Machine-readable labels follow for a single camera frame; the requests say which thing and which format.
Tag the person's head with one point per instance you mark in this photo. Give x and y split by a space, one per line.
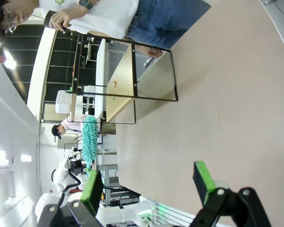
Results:
23 11

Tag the white power strip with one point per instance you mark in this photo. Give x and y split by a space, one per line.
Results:
148 62

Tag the white ceiling air conditioner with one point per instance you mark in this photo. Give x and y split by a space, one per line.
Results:
0 184

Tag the teal chenille duster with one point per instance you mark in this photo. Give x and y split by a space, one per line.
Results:
88 139

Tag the white box appliance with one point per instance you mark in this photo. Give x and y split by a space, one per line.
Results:
63 102

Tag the black wrist watch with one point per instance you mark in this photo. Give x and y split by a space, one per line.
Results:
85 3

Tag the seated person pink shirt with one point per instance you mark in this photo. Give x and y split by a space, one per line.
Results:
72 124

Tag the person's right forearm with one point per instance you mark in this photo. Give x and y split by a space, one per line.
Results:
104 35

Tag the person's left forearm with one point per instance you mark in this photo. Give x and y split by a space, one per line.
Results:
79 11

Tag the person's left hand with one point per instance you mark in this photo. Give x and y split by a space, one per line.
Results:
60 21

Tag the aluminium frame equipment cart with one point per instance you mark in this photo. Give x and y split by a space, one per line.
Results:
111 179

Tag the blue jeans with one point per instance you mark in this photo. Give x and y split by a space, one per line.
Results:
161 19

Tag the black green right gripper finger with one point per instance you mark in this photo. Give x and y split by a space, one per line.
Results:
203 179

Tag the black handheld device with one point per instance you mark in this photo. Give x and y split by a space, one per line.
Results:
48 19

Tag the person's right hand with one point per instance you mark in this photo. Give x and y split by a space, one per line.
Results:
153 52

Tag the thin frame glasses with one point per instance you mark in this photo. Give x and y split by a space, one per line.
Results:
11 20

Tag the orange scrap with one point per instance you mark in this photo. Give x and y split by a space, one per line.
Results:
115 83

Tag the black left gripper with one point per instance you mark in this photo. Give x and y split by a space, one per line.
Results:
76 166

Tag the round ceiling light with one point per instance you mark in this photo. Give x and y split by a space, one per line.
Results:
10 62

